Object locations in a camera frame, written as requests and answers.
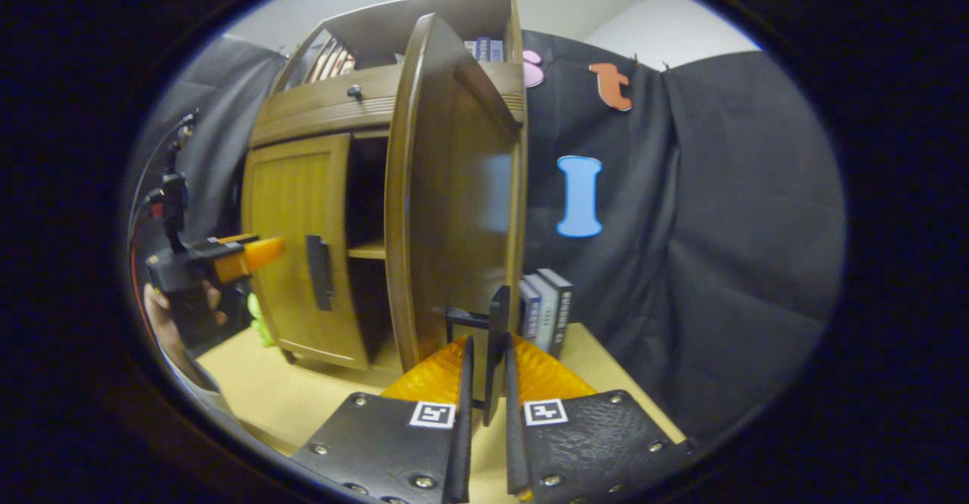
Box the green frog plush toy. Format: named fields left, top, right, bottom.
left=246, top=292, right=278, bottom=348

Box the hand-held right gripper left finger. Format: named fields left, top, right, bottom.
left=291, top=335, right=475, bottom=504

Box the wooden double-door shoe cabinet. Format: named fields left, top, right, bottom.
left=241, top=0, right=528, bottom=387

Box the blue cover book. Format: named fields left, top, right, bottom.
left=519, top=278, right=542, bottom=342

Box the black backdrop cloth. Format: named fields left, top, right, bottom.
left=129, top=31, right=847, bottom=444

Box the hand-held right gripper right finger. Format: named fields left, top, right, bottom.
left=503, top=334, right=693, bottom=502

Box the wooden drawer with black knob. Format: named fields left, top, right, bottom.
left=250, top=61, right=525, bottom=149

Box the wooden shoe cabinet door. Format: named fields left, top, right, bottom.
left=385, top=12, right=527, bottom=425
left=242, top=133, right=369, bottom=372

